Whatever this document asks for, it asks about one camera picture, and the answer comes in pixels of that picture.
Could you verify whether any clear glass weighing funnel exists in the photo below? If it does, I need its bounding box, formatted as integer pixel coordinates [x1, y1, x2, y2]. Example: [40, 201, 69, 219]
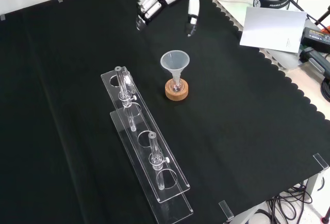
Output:
[121, 70, 137, 94]

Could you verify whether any translucent plastic funnel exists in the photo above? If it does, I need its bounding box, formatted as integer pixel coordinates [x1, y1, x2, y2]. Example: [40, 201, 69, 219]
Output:
[160, 50, 191, 87]

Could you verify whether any clear acrylic funnel stand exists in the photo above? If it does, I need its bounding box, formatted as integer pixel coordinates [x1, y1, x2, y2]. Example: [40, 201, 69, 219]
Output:
[100, 66, 194, 224]

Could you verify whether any small round-bottom glass flask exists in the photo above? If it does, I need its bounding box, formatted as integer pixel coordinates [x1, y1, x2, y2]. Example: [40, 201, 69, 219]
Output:
[169, 77, 185, 93]

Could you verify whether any pale board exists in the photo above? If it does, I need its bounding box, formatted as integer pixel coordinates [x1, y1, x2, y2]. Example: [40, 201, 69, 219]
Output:
[239, 6, 308, 54]

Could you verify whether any black cloth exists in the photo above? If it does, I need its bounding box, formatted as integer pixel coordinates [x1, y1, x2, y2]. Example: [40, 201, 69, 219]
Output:
[0, 0, 330, 224]

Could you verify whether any black power adapter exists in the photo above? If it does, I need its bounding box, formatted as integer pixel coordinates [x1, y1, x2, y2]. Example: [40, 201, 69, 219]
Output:
[301, 26, 330, 53]

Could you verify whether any black tripod leg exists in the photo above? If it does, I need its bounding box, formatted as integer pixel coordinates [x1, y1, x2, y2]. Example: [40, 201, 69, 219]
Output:
[315, 4, 330, 26]

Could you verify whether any black and grey clamp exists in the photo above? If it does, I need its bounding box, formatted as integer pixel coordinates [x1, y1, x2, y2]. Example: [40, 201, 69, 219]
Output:
[299, 46, 330, 80]

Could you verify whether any grey table leg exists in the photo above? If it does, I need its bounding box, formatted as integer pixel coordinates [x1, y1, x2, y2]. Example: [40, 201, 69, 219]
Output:
[306, 172, 326, 197]

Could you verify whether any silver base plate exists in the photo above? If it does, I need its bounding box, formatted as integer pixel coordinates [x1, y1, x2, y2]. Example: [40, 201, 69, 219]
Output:
[215, 0, 306, 70]

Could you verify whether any cork ring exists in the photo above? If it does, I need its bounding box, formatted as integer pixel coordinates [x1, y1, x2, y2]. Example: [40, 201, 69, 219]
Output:
[164, 78, 189, 102]

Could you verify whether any coiled black cable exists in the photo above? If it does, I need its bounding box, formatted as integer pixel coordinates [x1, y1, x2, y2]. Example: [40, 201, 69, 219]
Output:
[320, 77, 330, 101]

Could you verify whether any black cable bundle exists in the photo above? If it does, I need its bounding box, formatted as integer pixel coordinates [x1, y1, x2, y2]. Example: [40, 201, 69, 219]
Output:
[265, 180, 314, 224]

